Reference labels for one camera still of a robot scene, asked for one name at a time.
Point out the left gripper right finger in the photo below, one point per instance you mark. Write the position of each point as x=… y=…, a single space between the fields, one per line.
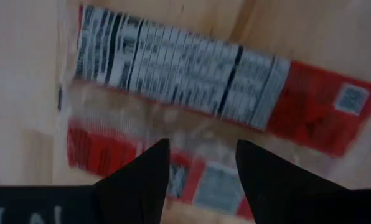
x=272 y=193

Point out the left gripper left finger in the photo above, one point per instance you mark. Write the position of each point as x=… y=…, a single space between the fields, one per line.
x=135 y=193

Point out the red Orville popcorn bag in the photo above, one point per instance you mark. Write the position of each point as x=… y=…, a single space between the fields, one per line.
x=188 y=71

